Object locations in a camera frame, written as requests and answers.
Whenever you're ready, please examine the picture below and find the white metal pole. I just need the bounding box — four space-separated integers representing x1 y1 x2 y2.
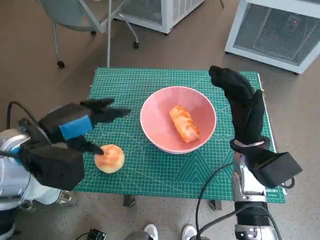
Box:
106 0 112 68

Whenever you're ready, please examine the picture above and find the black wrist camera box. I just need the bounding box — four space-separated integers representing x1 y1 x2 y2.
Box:
249 149 303 188
19 146 85 191

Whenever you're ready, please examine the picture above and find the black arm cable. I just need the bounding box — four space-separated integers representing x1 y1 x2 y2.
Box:
194 163 235 240
6 101 38 131
197 208 237 237

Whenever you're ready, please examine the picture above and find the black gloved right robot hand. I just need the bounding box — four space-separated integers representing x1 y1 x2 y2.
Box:
208 65 267 146

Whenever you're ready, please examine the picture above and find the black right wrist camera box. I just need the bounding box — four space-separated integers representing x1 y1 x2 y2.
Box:
249 149 303 188

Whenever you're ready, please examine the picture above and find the green cutting mat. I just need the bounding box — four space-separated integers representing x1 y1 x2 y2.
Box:
73 66 286 203

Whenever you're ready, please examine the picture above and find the pink bowl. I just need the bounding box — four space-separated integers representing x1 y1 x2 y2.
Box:
139 86 217 154

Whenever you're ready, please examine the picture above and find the white cabinet with mesh front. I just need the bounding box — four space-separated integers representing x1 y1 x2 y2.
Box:
224 0 320 75

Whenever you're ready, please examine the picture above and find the person's white shoe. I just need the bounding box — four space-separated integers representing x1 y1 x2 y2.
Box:
181 224 197 240
143 223 158 240

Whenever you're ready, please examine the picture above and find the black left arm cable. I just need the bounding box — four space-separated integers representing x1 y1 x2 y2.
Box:
6 101 38 131

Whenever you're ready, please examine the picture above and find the black table leg bracket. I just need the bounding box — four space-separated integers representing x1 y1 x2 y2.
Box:
122 194 137 208
208 199 222 210

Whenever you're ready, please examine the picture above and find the small black device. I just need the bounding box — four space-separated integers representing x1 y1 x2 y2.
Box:
87 227 107 240

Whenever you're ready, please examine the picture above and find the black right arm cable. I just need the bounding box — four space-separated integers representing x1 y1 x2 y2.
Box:
197 208 237 237
194 163 235 240

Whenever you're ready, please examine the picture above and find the long toy bread roll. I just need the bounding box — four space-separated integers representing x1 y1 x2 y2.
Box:
169 104 201 144

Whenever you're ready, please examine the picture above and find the white cabinet with glass side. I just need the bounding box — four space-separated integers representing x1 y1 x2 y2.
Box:
113 0 206 35

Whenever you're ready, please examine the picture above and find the grey office chair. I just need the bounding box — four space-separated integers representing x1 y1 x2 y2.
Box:
36 0 140 68

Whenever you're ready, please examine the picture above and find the round toy bread bun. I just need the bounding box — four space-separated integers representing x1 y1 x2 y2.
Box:
94 144 125 174

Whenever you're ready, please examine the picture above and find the person's grey leg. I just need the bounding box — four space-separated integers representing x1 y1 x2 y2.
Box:
124 229 151 240

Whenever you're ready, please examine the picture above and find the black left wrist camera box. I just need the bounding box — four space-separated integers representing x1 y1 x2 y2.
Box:
19 146 85 191

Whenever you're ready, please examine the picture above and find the bare left robot hand, blue tape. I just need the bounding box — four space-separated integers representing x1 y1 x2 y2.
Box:
38 98 132 155

